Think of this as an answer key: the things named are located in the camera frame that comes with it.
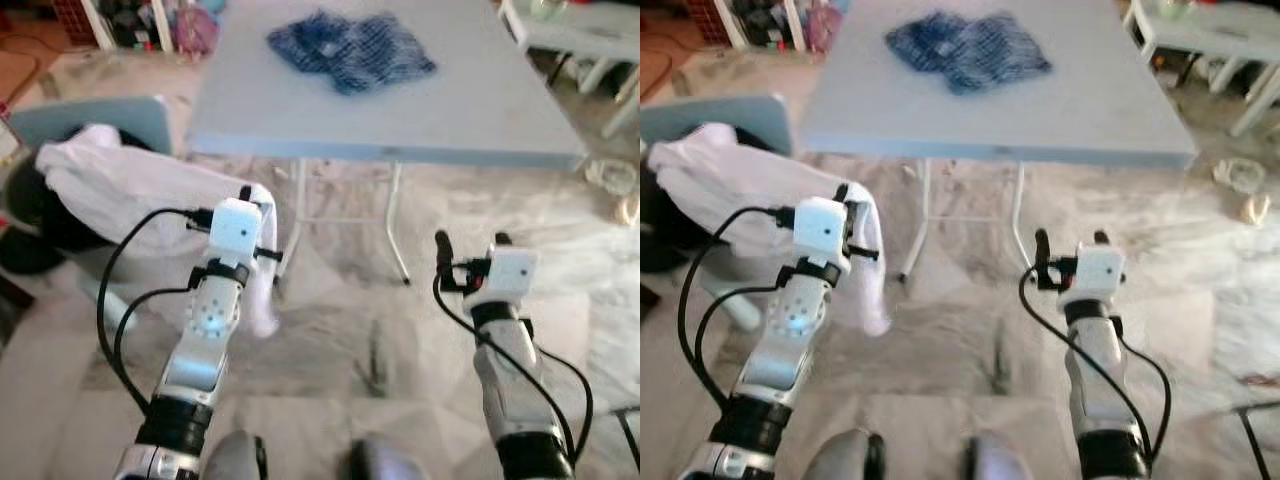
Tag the white garment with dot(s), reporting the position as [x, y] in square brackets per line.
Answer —
[740, 185]
[130, 190]

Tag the dark blue plaid shirt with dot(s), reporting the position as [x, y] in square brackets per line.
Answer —
[350, 55]
[965, 55]

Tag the silver left arm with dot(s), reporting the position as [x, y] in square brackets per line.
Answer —
[212, 315]
[800, 315]

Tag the pale green cloth hat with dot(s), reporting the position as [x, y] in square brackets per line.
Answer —
[598, 180]
[1222, 180]

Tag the grey folding table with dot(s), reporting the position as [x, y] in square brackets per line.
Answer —
[400, 100]
[1010, 100]

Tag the purple bag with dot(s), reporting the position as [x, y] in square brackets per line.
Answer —
[825, 28]
[195, 30]

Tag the silver robot right leg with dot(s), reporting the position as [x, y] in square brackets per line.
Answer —
[1000, 465]
[390, 465]

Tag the silver robot leg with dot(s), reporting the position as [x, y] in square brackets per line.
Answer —
[390, 465]
[845, 462]
[1000, 465]
[235, 462]

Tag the white storage shelf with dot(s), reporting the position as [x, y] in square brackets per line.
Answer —
[735, 20]
[97, 25]

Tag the silver robot left leg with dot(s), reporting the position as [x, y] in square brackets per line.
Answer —
[845, 462]
[235, 462]

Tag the white small table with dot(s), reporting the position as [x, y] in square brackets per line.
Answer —
[580, 30]
[1210, 35]

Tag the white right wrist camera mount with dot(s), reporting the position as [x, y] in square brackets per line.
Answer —
[512, 272]
[1100, 268]

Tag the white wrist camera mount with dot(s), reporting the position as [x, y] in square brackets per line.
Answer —
[512, 272]
[820, 228]
[1100, 268]
[235, 230]

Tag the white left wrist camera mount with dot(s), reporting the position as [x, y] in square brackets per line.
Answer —
[235, 230]
[820, 228]

